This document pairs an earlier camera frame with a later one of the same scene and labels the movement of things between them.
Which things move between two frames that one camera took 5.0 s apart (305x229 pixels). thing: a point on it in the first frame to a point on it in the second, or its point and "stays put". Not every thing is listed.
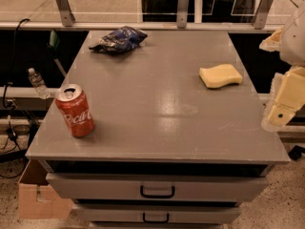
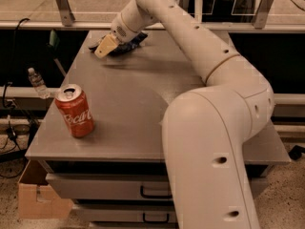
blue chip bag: [120, 40] stays put
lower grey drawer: [157, 214] stays put
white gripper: [294, 40] to [122, 30]
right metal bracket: [265, 7] stays put
